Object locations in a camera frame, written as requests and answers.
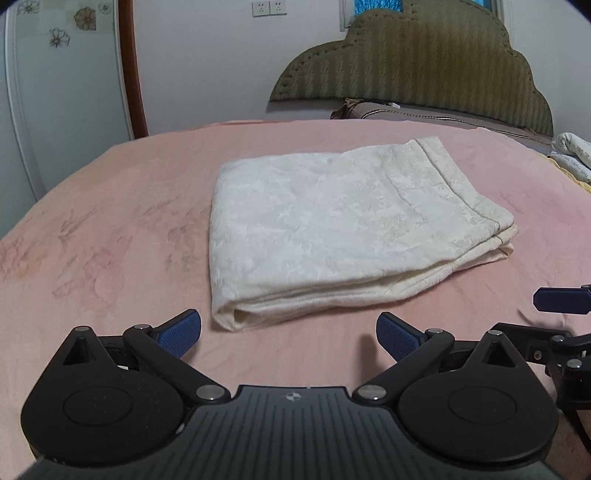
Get white textured pants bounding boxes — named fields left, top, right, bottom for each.
left=209, top=137, right=518, bottom=331

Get yellow patterned quilt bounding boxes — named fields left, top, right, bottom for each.
left=546, top=154, right=591, bottom=195

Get white floral folded pillow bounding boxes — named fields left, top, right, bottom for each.
left=550, top=132, right=591, bottom=184

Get pink bed blanket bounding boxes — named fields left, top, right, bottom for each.
left=1, top=120, right=590, bottom=479

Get olive green padded headboard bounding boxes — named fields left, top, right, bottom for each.
left=270, top=1, right=554, bottom=136

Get white wardrobe with flower stickers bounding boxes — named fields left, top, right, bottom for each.
left=1, top=1, right=133, bottom=233

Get window with blue view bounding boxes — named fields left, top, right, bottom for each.
left=338, top=0, right=514, bottom=33

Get brown wooden door frame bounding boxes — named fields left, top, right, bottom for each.
left=116, top=0, right=148, bottom=139

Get white wall socket plate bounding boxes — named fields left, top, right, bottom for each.
left=252, top=0, right=287, bottom=18

